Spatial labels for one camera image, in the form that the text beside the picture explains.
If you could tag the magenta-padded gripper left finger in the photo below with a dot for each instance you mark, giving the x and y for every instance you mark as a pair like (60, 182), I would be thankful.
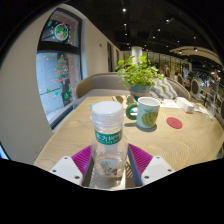
(66, 168)

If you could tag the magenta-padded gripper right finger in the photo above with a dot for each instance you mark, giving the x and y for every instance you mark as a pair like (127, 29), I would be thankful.
(156, 168)

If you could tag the clear plastic water bottle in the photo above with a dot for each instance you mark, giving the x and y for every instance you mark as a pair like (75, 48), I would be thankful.
(107, 116)

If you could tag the flat round red coaster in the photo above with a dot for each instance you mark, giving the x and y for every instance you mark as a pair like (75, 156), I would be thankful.
(174, 123)

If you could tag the illustrated paper sheet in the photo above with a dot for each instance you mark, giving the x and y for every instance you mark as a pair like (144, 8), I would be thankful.
(170, 104)

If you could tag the clear drinking glass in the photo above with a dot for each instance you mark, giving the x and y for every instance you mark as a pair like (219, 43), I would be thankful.
(212, 111)

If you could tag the group of round-backed chairs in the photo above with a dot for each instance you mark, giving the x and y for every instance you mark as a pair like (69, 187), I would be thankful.
(195, 87)

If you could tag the beige curved sofa bench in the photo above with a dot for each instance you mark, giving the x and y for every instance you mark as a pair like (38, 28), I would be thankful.
(100, 83)

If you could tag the green potted plant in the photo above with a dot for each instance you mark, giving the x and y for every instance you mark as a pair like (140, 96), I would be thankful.
(138, 75)

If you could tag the window with festive decals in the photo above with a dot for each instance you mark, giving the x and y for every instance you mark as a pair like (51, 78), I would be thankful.
(58, 70)

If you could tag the group of ceiling spotlights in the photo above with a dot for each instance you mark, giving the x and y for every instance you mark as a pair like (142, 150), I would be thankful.
(124, 10)

